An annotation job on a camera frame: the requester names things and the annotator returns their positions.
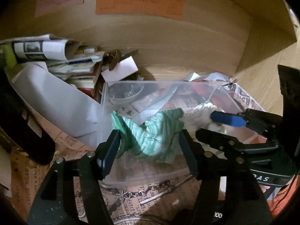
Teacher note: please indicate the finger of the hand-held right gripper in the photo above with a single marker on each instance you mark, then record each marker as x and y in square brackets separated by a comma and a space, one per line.
[212, 139]
[228, 119]

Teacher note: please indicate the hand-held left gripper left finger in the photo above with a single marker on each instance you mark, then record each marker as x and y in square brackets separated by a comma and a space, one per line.
[112, 150]

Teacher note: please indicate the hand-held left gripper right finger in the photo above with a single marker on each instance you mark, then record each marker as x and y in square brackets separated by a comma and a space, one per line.
[188, 154]

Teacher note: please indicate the white soft cloth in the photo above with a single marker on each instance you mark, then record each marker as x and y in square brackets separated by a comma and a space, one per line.
[206, 112]

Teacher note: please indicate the green striped cloth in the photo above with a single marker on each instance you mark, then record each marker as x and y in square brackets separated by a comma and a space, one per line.
[150, 136]

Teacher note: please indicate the clear plastic bag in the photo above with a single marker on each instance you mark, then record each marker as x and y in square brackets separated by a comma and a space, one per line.
[145, 91]

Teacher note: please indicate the crumpled white paper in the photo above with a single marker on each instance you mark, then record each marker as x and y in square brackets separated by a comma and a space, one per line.
[211, 77]

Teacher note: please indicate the newspaper print lining paper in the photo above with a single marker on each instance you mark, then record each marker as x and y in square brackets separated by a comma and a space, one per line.
[140, 192]

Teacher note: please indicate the metal bowl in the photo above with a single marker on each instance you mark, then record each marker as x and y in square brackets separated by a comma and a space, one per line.
[124, 96]

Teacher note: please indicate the large white paper sheet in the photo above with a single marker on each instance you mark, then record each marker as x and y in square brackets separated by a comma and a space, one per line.
[65, 103]

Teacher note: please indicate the white card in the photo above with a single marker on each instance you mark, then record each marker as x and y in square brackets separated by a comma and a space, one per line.
[121, 70]

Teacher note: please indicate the stack of folded papers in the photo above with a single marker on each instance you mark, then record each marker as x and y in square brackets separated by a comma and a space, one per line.
[77, 68]

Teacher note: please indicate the brass keys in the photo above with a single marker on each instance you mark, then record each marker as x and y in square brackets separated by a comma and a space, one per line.
[112, 59]

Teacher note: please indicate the dark bag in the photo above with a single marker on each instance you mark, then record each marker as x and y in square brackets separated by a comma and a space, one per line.
[21, 126]

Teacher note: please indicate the rolled newspaper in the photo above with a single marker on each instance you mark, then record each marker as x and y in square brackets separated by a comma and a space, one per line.
[46, 48]

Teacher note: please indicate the yellow-green tube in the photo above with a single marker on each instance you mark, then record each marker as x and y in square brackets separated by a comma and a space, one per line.
[8, 56]

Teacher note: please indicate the orange paper note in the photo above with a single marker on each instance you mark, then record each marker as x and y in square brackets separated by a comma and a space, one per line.
[140, 3]

